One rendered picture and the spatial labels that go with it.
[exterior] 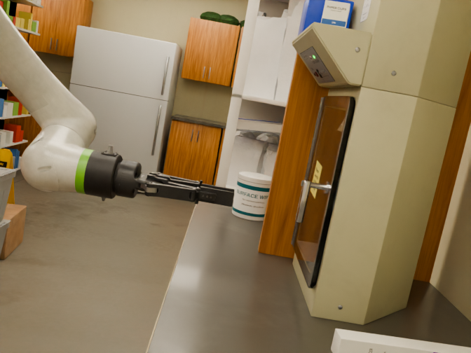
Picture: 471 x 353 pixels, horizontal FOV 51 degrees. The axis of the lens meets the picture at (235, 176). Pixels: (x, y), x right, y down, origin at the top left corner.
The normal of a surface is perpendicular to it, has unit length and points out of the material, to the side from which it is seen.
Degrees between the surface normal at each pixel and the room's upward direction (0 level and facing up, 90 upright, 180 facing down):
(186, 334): 0
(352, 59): 90
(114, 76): 90
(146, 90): 90
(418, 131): 90
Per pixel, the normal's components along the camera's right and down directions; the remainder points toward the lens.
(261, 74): -0.42, 0.12
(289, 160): 0.00, 0.16
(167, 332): 0.18, -0.97
